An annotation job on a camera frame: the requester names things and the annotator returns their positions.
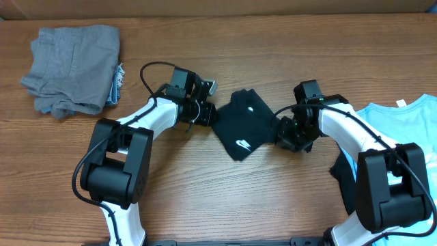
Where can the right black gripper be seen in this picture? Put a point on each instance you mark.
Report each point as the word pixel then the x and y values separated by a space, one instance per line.
pixel 285 135

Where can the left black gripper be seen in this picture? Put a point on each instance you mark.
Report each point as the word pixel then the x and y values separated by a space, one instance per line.
pixel 207 119

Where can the black t-shirt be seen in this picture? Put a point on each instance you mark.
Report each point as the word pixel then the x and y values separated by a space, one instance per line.
pixel 244 124

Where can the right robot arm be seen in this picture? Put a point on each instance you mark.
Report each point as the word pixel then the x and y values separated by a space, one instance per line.
pixel 392 189

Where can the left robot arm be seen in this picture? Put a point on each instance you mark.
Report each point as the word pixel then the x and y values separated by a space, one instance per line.
pixel 113 173

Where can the blue frayed denim garment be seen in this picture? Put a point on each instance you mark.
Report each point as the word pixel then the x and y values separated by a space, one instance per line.
pixel 117 85

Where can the light blue t-shirt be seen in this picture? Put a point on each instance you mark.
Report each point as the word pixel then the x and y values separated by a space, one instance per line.
pixel 415 122

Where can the grey folded shorts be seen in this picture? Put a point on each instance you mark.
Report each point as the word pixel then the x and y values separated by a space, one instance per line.
pixel 72 69

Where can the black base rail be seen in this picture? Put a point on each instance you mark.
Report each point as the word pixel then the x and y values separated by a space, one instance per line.
pixel 235 243

